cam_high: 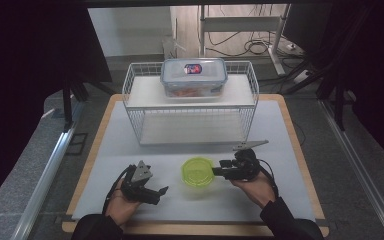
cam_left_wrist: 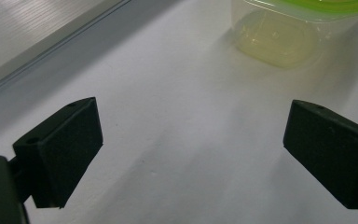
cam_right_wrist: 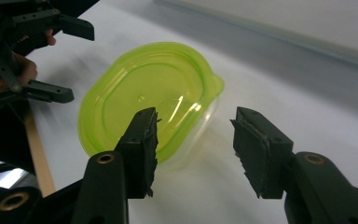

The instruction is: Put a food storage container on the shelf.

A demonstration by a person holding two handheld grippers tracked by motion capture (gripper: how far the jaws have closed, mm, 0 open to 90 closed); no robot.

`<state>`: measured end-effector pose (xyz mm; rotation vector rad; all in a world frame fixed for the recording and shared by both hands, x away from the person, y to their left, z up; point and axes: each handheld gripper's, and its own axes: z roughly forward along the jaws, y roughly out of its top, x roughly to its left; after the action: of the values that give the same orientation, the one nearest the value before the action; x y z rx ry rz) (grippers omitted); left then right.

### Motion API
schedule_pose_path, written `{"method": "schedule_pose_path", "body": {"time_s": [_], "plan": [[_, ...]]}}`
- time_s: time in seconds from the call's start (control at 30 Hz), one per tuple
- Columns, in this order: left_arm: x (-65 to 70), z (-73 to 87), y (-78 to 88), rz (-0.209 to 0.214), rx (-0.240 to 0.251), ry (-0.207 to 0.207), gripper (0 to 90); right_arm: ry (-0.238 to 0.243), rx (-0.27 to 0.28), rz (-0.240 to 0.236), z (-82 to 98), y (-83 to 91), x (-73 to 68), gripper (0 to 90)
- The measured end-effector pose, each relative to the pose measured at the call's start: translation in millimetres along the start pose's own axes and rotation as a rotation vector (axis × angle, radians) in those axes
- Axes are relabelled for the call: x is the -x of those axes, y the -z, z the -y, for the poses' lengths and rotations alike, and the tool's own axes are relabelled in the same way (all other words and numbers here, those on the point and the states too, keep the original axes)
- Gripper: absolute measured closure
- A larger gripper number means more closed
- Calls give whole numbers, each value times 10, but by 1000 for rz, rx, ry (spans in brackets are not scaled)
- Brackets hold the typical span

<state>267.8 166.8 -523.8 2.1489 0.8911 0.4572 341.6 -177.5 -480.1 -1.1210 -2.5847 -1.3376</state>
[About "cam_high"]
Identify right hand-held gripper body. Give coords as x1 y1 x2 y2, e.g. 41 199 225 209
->
224 139 270 183

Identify green plastic bowl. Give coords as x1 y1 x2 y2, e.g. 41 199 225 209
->
180 157 215 188

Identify white wire shelf rack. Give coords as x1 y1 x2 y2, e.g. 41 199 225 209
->
122 59 260 146

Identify white table mat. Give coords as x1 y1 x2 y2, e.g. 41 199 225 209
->
71 99 316 223

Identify clear lidded food container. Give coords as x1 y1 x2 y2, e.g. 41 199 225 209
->
160 57 229 99

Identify white power strip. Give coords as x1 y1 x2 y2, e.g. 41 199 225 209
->
293 69 314 84

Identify right hand-held gripper cable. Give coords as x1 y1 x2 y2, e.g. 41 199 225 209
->
258 159 279 198

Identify black metal stand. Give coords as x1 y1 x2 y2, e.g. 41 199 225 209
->
63 79 91 133

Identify hand-held gripper cable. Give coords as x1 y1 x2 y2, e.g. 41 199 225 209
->
258 159 279 198
102 164 136 214

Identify left hand-held gripper cable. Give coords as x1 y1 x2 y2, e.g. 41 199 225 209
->
102 164 136 214

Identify black floor cables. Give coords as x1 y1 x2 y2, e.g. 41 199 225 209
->
206 31 301 58

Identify white desk frame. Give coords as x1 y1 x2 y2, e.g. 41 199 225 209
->
198 3 291 76

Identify person's right hand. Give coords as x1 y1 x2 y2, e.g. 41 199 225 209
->
229 171 276 209

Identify aluminium rail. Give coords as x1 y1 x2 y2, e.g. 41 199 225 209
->
318 99 384 240
11 99 84 240

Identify person's left hand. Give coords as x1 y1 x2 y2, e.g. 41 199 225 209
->
104 181 141 228

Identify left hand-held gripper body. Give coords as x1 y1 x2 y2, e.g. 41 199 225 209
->
119 160 161 205

